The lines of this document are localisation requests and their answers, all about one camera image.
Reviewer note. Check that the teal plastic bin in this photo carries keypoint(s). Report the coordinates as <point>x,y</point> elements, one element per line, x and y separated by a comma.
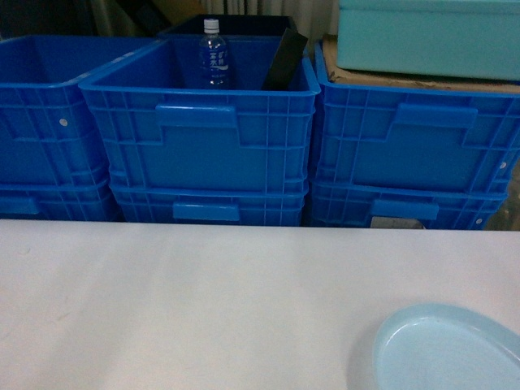
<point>467,39</point>

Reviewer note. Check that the blue crate top middle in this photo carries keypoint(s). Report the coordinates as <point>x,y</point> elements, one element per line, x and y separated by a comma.
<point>162,128</point>

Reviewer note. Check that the blue crate bottom middle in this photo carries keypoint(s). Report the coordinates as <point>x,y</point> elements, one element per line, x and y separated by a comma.
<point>175,205</point>

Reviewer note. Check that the blue crate top right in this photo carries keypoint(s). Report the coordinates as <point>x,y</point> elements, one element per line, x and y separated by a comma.
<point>389,132</point>

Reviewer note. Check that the blue crate bottom left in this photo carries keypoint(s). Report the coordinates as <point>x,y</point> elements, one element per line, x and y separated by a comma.
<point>90,203</point>

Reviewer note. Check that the blue crate top left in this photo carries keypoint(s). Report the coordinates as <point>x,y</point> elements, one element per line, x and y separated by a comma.
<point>48,134</point>

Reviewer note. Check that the light blue oval tray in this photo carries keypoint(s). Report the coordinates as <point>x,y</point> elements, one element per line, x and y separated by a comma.
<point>434,346</point>

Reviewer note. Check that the blue crate bottom right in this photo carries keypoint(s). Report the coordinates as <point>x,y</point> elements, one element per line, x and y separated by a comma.
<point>354,206</point>

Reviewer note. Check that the dark crate behind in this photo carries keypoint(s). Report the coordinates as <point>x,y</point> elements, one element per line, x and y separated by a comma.
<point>236,25</point>

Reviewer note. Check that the blue crate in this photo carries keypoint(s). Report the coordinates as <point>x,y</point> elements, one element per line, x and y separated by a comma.
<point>162,128</point>
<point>90,203</point>
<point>48,134</point>
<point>389,132</point>
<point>354,206</point>
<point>175,205</point>

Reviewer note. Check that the clear water bottle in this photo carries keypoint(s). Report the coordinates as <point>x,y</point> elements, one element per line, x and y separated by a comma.
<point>213,56</point>

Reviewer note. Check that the black flat board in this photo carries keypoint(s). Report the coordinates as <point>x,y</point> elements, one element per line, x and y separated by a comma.
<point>285,62</point>

